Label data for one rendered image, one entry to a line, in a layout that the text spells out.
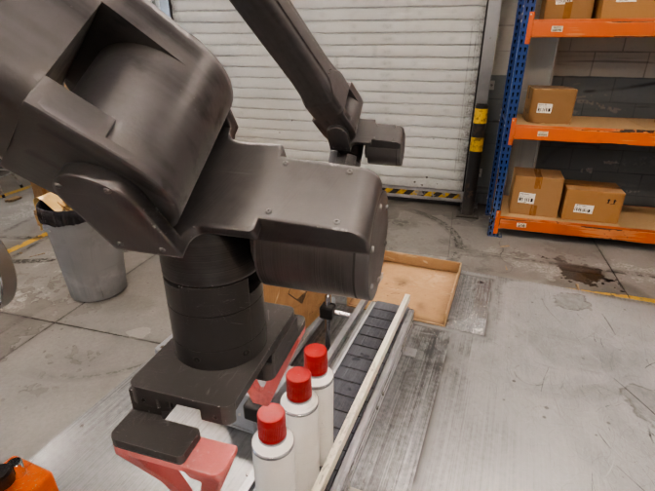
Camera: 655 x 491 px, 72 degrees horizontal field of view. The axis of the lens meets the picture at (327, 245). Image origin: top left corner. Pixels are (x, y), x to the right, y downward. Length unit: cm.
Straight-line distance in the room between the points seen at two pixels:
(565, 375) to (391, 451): 44
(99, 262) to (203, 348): 277
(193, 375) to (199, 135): 14
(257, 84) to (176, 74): 463
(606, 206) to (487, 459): 334
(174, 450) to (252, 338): 7
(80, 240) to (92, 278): 26
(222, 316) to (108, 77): 13
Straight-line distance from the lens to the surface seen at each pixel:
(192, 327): 26
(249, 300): 26
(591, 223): 405
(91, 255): 300
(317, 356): 63
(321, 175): 21
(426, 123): 444
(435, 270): 142
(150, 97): 19
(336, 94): 70
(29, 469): 42
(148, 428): 29
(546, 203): 399
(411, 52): 440
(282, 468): 59
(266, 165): 22
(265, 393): 39
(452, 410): 95
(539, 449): 93
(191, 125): 19
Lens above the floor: 148
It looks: 25 degrees down
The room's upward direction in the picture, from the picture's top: straight up
